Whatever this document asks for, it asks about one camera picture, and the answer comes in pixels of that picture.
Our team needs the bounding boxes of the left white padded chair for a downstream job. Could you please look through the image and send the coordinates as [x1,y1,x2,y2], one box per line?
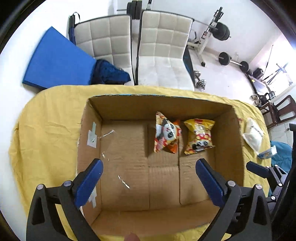
[74,15,135,86]

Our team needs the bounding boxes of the white zip pouch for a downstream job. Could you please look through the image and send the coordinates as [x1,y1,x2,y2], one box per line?
[242,118,264,153]

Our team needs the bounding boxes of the chrome dumbbell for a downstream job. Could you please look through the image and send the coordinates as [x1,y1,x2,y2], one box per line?
[194,70,206,90]

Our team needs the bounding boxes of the dark wooden chair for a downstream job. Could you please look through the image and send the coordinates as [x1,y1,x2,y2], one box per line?
[259,95,295,129]

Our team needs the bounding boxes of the yellow tablecloth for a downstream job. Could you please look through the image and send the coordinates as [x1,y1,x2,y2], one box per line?
[9,84,272,241]

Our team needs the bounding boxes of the blue foam mat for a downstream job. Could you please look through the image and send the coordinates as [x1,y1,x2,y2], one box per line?
[22,27,96,90]

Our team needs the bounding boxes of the yellow panda snack bag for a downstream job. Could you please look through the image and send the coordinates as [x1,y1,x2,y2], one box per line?
[184,118,215,155]

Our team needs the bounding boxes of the barbell on rack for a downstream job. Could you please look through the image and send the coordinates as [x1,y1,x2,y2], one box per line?
[116,1,231,41]

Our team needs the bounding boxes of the floor barbell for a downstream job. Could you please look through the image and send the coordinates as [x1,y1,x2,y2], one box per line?
[218,52,249,73]

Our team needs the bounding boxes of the teal cloth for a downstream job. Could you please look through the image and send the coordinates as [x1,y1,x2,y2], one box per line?
[270,141,292,172]

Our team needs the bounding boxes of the cardboard milk box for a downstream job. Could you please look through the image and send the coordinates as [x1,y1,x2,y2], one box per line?
[77,95,244,237]

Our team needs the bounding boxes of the orange panda snack bag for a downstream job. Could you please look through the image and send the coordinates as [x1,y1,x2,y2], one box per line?
[154,111,182,154]

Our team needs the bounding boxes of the white weight bench rack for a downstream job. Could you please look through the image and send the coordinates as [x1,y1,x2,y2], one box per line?
[187,7,224,67]

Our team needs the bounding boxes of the dark blue cloth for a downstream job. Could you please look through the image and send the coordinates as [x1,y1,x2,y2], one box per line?
[90,59,131,85]

